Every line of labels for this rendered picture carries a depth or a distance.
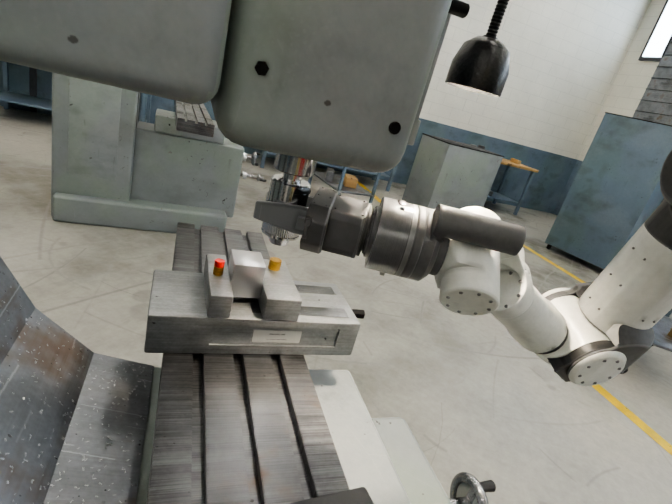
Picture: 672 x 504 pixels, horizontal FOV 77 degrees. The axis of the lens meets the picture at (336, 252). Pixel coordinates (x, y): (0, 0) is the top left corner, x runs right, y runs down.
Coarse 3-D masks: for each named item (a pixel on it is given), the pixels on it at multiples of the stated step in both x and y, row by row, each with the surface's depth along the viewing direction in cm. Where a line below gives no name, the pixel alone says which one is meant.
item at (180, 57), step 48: (0, 0) 27; (48, 0) 27; (96, 0) 28; (144, 0) 29; (192, 0) 30; (0, 48) 28; (48, 48) 28; (96, 48) 29; (144, 48) 30; (192, 48) 31; (192, 96) 32
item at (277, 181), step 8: (272, 176) 49; (280, 176) 50; (272, 184) 48; (280, 184) 48; (288, 184) 48; (296, 184) 48; (304, 184) 49; (288, 192) 48; (296, 192) 48; (304, 192) 49
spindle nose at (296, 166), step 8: (280, 160) 47; (288, 160) 46; (296, 160) 46; (304, 160) 47; (312, 160) 47; (280, 168) 47; (288, 168) 47; (296, 168) 47; (304, 168) 47; (312, 168) 48; (304, 176) 47
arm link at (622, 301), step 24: (648, 240) 52; (624, 264) 55; (648, 264) 52; (576, 288) 64; (600, 288) 58; (624, 288) 55; (648, 288) 53; (600, 312) 58; (624, 312) 56; (648, 312) 54; (624, 336) 56; (648, 336) 57; (576, 360) 58; (600, 360) 56; (624, 360) 57
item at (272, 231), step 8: (272, 192) 48; (280, 192) 48; (272, 200) 49; (280, 200) 48; (288, 200) 48; (296, 200) 48; (304, 200) 49; (264, 224) 50; (264, 232) 50; (272, 232) 50; (280, 232) 50; (288, 232) 50; (288, 240) 50
